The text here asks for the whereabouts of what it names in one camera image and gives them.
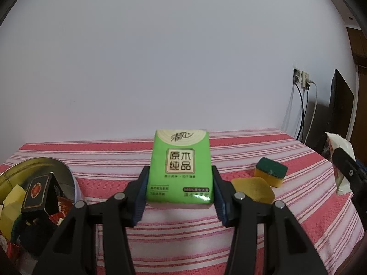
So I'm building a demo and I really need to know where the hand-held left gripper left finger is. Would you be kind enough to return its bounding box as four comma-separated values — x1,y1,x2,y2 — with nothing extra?
31,165,150,275

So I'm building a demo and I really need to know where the red striped cloth desktop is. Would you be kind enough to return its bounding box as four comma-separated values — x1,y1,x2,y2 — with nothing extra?
0,128,366,275

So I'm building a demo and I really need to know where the white cable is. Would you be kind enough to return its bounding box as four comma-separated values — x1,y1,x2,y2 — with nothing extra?
307,81,319,147

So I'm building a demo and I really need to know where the green tissue pack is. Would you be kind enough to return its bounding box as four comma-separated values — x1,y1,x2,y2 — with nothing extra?
146,129,214,205

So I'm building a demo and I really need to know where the light grey cable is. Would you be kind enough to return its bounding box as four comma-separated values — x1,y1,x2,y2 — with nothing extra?
282,82,295,132

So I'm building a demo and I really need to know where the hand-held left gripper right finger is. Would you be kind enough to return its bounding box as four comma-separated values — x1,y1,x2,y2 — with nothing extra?
211,165,327,275

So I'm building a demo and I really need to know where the dark cable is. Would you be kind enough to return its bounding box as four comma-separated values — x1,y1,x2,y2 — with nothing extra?
295,84,306,141

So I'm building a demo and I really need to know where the round metal tin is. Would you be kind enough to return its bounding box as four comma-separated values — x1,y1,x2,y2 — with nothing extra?
0,157,85,264

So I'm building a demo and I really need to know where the black monitor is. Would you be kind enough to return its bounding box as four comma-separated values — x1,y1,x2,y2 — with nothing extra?
328,69,356,161

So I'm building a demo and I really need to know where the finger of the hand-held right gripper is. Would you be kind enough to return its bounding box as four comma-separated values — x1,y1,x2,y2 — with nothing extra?
332,147,367,194

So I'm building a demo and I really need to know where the red snack packet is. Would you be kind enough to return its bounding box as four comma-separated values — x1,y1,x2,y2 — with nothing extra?
49,197,72,227

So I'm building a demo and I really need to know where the red and gold packet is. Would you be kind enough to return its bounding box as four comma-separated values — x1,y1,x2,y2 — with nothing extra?
0,233,20,261

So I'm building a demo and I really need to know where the black box with red emblem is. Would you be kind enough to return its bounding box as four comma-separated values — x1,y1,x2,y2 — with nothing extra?
21,173,61,215

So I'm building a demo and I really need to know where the small yellow sponge piece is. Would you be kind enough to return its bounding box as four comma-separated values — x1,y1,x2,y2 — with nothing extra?
0,203,22,234
3,185,28,207

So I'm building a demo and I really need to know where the white packet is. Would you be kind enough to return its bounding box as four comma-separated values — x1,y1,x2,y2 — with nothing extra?
325,132,356,195

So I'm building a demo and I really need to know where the green and yellow sponge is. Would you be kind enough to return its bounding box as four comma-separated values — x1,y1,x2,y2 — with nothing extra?
254,157,289,188
13,216,25,235

